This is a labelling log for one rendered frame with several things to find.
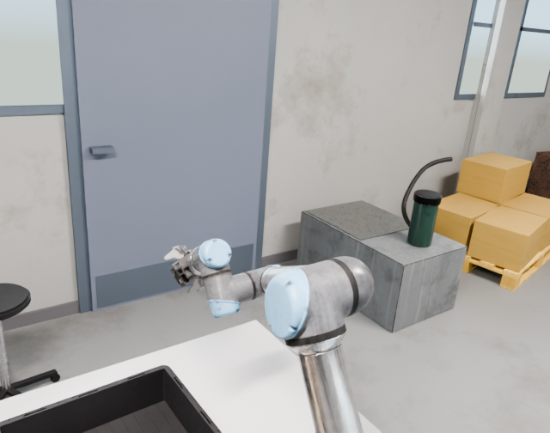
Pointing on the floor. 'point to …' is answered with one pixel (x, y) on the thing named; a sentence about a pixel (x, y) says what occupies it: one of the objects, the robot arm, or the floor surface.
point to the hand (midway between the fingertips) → (186, 268)
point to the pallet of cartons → (501, 219)
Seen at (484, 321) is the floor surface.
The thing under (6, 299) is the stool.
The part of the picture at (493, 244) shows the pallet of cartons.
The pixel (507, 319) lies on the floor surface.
